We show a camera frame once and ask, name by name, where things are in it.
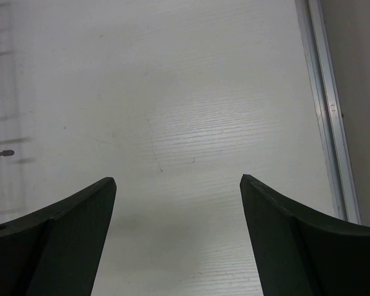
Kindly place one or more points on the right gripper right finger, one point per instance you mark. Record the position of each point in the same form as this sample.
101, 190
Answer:
301, 251

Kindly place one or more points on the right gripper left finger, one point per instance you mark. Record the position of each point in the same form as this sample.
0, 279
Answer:
56, 250

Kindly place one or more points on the aluminium table edge rail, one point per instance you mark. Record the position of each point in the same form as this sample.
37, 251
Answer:
328, 111

